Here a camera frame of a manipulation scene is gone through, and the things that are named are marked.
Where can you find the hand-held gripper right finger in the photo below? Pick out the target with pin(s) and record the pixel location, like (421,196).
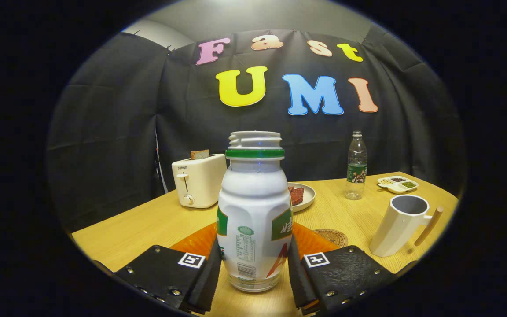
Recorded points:
(299,281)

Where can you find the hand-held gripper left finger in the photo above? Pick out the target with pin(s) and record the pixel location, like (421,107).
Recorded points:
(205,286)

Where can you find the round cork coaster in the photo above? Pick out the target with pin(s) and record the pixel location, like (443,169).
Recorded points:
(335,237)

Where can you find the white juice bottle green label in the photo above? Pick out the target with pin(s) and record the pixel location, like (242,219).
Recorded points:
(253,198)

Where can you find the clear plastic water bottle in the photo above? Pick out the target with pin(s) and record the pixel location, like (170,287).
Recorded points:
(356,167)

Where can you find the round beige plate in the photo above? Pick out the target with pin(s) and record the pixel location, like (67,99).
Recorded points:
(309,200)

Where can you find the wooden table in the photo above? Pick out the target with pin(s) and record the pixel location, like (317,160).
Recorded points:
(148,224)

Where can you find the red meat slices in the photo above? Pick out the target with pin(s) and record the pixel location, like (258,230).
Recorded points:
(296,195)

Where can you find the cream toaster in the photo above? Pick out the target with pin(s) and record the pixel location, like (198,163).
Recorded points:
(200,180)

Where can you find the bread slice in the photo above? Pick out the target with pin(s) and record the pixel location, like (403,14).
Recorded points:
(200,154)

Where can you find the white divided tray with beans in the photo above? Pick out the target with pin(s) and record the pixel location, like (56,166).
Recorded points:
(396,188)

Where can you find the black backdrop cloth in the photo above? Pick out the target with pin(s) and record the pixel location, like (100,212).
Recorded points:
(117,132)

